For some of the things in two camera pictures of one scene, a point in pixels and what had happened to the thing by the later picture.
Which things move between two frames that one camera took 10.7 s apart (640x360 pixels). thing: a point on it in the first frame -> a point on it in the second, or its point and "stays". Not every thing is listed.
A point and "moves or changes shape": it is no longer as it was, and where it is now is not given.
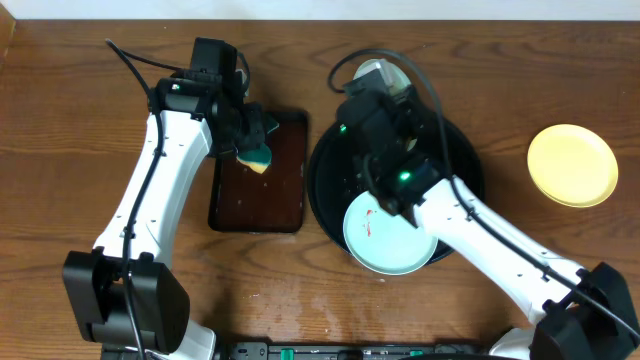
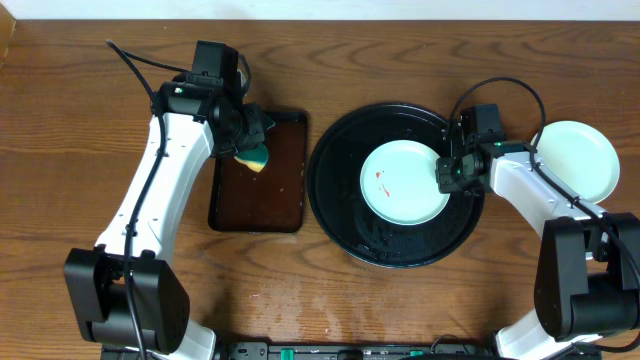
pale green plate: x=394 y=77 -> x=581 y=157
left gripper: x=255 y=132 stays
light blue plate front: x=384 y=242 moves or changes shape
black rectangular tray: x=242 y=199 stays
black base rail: x=341 y=350 stays
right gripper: x=408 y=107 -> x=445 y=182
